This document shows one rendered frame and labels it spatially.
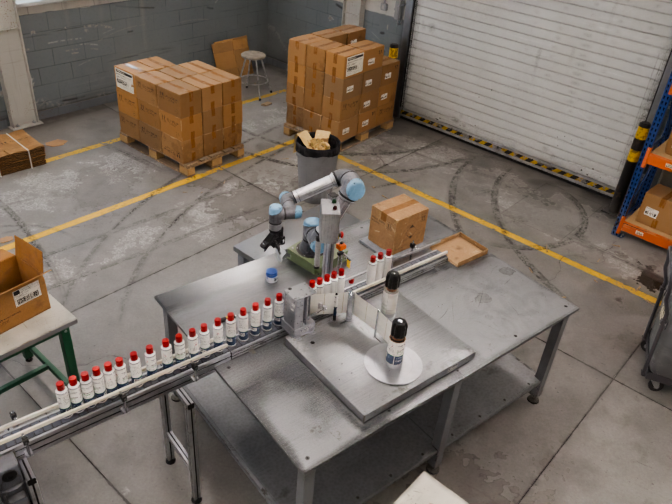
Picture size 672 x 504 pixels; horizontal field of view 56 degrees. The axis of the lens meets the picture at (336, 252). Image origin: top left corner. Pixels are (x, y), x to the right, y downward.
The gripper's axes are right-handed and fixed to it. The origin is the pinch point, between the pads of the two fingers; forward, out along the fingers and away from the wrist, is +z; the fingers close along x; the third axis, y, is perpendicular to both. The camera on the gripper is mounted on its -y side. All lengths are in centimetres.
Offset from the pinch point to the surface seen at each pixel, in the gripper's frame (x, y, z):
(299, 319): -52, -30, -1
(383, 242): -27, 77, 10
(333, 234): -42, 5, -35
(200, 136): 274, 158, 61
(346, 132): 207, 315, 77
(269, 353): -47, -46, 17
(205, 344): -31, -75, 2
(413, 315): -85, 32, 12
